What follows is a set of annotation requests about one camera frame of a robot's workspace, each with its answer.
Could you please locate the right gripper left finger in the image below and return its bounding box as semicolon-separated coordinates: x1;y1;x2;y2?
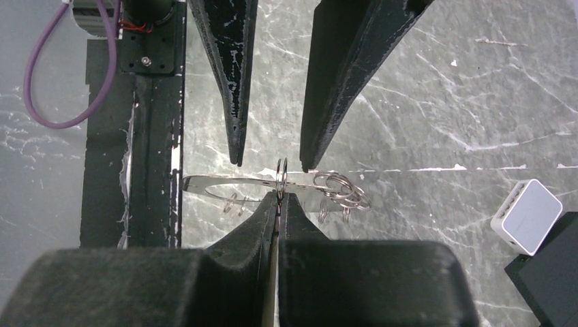
1;193;278;326

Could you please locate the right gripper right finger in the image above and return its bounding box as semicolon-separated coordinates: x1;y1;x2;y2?
278;193;479;326

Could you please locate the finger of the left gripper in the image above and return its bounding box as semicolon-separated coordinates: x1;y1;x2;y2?
299;0;432;172
188;0;258;166

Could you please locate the dark perforated ring plate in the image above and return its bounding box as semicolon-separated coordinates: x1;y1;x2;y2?
183;175;346;212

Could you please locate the silver keyring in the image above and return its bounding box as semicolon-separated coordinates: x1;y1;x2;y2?
331;185;372;211
313;171;355;200
275;157;288;203

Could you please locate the white rectangular box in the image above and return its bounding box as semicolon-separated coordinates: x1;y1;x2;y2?
490;178;563;256

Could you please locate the black base frame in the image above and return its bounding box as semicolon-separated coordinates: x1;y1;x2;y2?
80;1;187;249

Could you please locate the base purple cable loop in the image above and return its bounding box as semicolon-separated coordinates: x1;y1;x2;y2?
22;0;123;131

